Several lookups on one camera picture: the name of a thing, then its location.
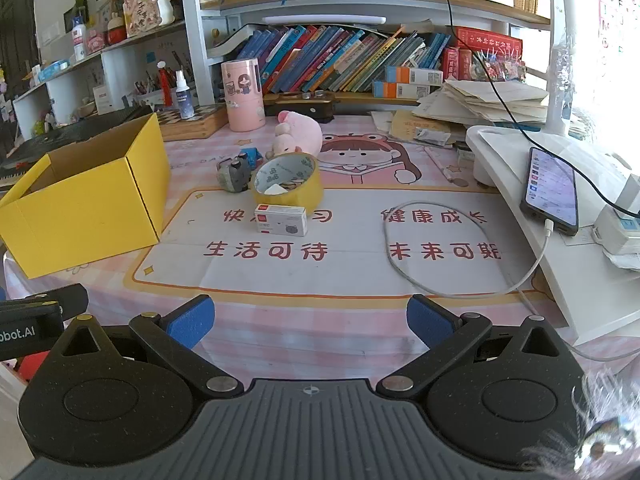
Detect white pen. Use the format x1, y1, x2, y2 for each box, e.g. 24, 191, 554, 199
424, 146, 453, 183

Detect white spray bottle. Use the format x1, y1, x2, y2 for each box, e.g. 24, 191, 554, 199
175, 70, 196, 120

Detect patterned white pen cup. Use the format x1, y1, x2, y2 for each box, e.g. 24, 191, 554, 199
134, 72, 162, 98

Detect yellow tape roll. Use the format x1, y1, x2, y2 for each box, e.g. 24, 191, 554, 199
251, 152, 325, 208

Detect yellow paper sheets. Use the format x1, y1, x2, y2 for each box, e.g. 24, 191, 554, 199
371, 110, 468, 148

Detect white desk riser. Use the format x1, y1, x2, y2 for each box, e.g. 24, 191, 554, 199
465, 125, 640, 346

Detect blue tissue pack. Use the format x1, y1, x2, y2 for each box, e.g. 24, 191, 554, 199
37, 60, 71, 82

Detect wooden chessboard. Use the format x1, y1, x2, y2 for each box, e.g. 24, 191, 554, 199
160, 105, 229, 142

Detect pink cylindrical container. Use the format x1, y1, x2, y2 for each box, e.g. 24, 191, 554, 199
221, 58, 266, 132

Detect white charging cable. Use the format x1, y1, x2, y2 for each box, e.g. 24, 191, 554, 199
384, 201, 640, 361

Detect orange blue box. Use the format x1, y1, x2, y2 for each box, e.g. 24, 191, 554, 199
385, 66, 444, 85

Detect pink cat ornament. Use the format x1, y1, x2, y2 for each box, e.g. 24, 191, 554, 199
122, 0, 176, 38

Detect pink printed desktop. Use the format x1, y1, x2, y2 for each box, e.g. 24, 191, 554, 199
0, 110, 640, 411

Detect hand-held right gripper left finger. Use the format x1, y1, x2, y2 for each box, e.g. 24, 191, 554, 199
49, 295, 243, 402

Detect pink plush pig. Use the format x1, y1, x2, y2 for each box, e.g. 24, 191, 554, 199
265, 110, 323, 161

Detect black smartphone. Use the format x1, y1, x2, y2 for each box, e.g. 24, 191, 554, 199
520, 146, 580, 237

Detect red tassel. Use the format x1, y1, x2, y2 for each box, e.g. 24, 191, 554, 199
157, 61, 174, 106

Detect grey furry cloth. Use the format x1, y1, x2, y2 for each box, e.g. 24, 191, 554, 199
522, 367, 640, 480

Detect grey-green correction tape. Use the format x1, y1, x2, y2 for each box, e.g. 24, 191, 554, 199
216, 156, 252, 194

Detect white desk bookshelf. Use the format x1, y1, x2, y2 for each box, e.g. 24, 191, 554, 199
177, 0, 566, 106

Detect white light bar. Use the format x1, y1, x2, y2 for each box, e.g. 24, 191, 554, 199
261, 15, 388, 26

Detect black box with knobs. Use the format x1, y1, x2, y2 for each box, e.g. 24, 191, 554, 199
262, 91, 336, 124

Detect white desk lamp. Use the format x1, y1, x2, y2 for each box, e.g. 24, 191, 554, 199
542, 0, 593, 136

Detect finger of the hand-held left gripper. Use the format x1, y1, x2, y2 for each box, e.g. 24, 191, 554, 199
0, 283, 90, 332

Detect white carton box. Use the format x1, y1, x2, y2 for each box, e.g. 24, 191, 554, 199
92, 85, 114, 114

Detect alphabet wall poster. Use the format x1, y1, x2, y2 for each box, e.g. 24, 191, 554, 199
594, 0, 640, 56

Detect stack of papers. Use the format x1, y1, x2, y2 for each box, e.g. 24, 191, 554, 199
412, 77, 551, 128

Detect red book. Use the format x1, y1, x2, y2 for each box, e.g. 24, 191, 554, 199
452, 26, 523, 58

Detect red cardboard box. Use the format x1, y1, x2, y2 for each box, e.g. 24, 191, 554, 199
12, 352, 51, 386

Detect yellow cardboard box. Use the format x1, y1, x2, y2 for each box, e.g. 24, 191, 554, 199
0, 112, 172, 279

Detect red round doll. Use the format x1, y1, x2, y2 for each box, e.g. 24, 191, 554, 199
107, 12, 126, 46

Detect white power strip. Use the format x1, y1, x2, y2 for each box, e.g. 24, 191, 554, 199
591, 174, 640, 261

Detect colourful clips pack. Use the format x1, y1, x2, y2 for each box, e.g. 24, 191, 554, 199
470, 49, 527, 82

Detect black electronic keyboard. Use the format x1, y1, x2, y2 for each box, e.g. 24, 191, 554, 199
0, 106, 153, 181

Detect black cable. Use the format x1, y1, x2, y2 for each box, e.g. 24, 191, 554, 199
415, 0, 631, 211

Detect white lotion bottle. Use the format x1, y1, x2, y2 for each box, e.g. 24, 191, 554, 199
72, 7, 89, 61

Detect white red staples box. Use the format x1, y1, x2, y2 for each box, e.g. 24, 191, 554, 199
254, 203, 308, 236

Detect white cubby shelf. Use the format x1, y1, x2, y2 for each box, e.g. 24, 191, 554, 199
12, 20, 201, 128

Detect row of children's books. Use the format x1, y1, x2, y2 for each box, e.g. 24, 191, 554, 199
235, 24, 451, 96

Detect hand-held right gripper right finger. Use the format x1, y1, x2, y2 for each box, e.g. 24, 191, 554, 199
376, 295, 577, 401

